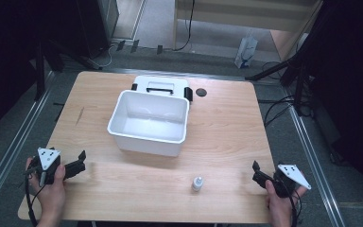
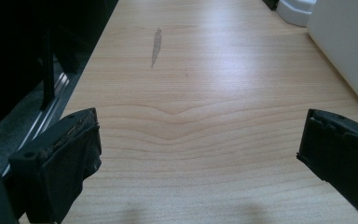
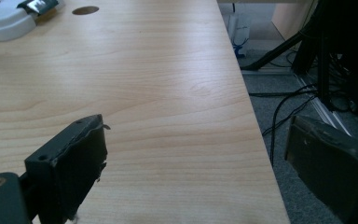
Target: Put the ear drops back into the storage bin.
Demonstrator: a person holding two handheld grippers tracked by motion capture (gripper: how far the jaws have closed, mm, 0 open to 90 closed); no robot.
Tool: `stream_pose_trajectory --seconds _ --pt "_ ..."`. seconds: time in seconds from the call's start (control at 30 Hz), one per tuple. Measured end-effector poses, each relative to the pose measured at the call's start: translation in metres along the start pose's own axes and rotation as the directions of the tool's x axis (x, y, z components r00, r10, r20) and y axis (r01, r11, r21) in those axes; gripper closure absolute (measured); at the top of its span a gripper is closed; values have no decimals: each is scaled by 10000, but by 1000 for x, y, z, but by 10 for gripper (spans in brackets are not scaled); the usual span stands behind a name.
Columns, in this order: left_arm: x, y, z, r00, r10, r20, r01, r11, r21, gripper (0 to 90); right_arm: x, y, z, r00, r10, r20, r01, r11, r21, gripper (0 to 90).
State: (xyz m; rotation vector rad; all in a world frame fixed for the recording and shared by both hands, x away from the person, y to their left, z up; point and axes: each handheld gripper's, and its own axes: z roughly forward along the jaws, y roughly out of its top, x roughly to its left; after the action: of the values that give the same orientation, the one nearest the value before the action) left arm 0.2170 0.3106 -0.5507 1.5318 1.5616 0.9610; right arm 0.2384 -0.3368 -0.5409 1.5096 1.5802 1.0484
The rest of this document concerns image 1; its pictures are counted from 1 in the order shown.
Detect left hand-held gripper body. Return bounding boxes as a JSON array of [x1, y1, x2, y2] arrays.
[[23, 147, 66, 187]]

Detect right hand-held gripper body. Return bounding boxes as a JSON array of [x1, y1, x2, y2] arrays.
[[271, 163, 313, 200]]

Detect small white bottle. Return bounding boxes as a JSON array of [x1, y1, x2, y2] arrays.
[[191, 176, 205, 193]]

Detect white plastic storage box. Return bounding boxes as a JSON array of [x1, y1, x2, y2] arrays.
[[107, 89, 191, 158]]

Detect person's left hand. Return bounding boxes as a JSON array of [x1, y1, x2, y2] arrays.
[[26, 157, 67, 223]]

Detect person's right hand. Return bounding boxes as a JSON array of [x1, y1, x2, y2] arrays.
[[265, 179, 309, 227]]

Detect black metal stand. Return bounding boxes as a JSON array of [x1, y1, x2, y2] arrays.
[[245, 46, 316, 116], [32, 37, 103, 102]]

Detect dark cabinet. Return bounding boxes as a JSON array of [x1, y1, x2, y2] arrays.
[[75, 0, 121, 60]]

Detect metal floor rail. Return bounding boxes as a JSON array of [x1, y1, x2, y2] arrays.
[[0, 70, 58, 218], [285, 91, 348, 227]]

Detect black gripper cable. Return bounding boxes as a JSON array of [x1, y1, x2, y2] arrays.
[[275, 178, 303, 227], [24, 169, 46, 227]]

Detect black floor cables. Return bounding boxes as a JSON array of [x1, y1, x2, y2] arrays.
[[258, 61, 313, 129]]

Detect white floor cable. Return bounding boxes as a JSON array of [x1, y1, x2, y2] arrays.
[[98, 44, 118, 69]]

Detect white lid with black handle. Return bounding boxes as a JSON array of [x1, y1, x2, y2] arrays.
[[130, 75, 194, 103]]

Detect black hanging cable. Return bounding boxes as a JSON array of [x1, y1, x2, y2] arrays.
[[172, 0, 197, 52]]

